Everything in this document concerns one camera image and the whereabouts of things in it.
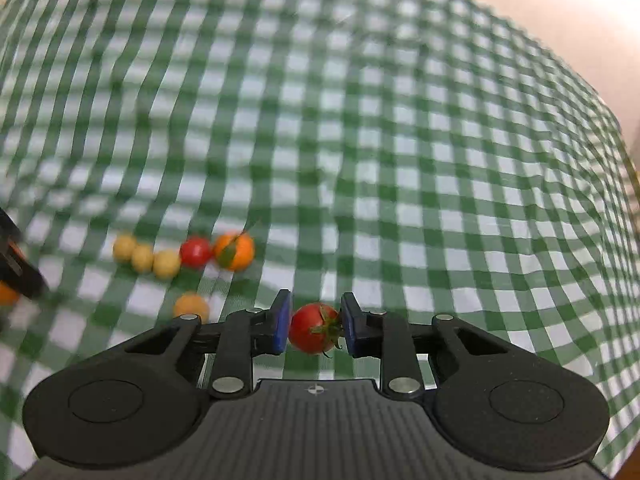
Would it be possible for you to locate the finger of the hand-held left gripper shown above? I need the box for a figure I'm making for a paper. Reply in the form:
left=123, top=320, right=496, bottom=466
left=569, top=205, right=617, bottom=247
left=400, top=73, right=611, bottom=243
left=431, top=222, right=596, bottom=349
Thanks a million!
left=0, top=207, right=51, bottom=302

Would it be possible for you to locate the cherry tomato with green stem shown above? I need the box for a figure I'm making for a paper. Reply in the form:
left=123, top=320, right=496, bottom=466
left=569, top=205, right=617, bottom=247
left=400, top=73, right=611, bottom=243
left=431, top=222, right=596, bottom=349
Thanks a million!
left=289, top=302, right=345, bottom=358

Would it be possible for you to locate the orange tomato with stem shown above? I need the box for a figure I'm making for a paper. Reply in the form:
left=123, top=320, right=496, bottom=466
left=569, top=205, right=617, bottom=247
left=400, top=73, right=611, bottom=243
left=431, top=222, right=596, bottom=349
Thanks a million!
left=213, top=217, right=263, bottom=273

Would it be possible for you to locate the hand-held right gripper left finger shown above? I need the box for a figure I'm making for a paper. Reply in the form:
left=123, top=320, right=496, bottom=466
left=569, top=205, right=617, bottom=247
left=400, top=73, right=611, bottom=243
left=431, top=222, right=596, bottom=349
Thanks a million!
left=122, top=289, right=293, bottom=398

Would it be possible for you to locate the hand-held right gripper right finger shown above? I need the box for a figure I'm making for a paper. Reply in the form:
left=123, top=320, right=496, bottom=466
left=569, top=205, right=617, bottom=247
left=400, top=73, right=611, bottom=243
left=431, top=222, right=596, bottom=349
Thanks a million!
left=340, top=291, right=507, bottom=397

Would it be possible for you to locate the green white checkered tablecloth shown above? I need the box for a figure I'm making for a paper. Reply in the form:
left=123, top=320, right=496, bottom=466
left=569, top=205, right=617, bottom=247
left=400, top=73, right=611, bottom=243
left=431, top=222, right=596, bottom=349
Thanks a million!
left=0, top=0, right=640, bottom=480

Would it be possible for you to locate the red cherry tomato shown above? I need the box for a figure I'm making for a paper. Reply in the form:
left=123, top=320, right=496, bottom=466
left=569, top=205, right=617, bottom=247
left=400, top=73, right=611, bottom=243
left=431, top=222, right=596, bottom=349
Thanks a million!
left=179, top=236, right=213, bottom=269

